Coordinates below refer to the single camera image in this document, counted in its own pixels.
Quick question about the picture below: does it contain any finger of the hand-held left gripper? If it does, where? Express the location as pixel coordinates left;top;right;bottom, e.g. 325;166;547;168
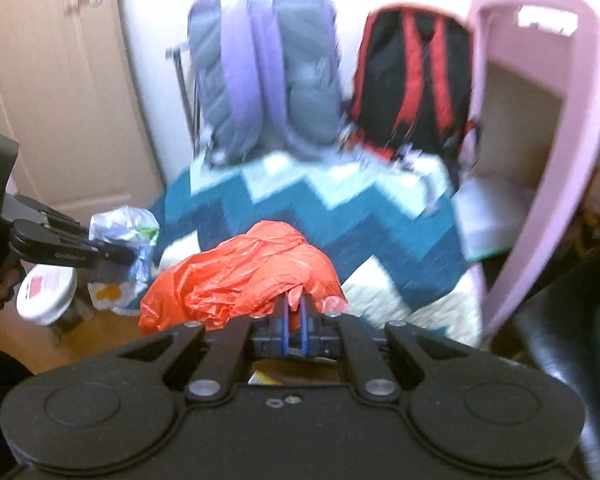
14;195;90;236
10;220;137;271

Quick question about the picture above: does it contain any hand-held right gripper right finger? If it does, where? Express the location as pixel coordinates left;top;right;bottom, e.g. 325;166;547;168
297;292;486;403

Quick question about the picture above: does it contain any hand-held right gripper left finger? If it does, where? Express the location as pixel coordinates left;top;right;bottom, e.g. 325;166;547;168
117;297;290;403

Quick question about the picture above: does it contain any clear plastic wrapper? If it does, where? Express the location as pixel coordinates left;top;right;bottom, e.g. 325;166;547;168
87;205;161;311

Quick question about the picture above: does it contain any orange-red plastic bag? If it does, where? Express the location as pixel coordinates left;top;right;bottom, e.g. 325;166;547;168
139;220;348;336

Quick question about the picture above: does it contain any white Peppa Pig bin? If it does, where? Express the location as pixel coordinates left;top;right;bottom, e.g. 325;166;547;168
17;262;78;326

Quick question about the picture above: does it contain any beige wooden door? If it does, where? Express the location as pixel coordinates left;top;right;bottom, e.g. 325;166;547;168
0;0;166;211

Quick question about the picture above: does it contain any zigzag quilted blanket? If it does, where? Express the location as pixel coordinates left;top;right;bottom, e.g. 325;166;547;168
150;152;483;346

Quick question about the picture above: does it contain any white board under desk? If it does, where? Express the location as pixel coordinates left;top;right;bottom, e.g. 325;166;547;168
455;175;536;261

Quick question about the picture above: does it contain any purple grey backpack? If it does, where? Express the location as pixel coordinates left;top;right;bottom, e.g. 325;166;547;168
187;0;343;168

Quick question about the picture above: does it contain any red black backpack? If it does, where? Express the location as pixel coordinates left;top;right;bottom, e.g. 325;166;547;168
347;5;481;161

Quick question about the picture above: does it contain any pink desk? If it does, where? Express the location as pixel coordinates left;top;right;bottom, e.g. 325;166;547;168
460;0;600;341

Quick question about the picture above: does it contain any black metal folding frame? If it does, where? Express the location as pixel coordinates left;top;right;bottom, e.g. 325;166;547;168
165;45;201;161

